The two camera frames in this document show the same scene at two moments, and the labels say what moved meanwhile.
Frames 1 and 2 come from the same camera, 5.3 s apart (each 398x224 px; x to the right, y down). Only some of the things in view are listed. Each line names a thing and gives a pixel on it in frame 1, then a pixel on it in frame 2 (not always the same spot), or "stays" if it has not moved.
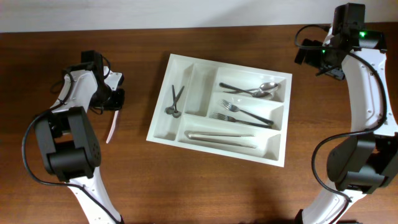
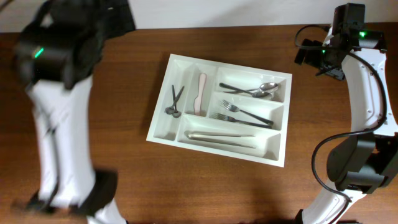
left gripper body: [106, 95] -> [115, 15]
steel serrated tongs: [196, 135] stays
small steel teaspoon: [170, 109] stays
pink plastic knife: [112, 126] -> [198, 99]
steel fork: [246, 123] stays
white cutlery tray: [223, 109] stays
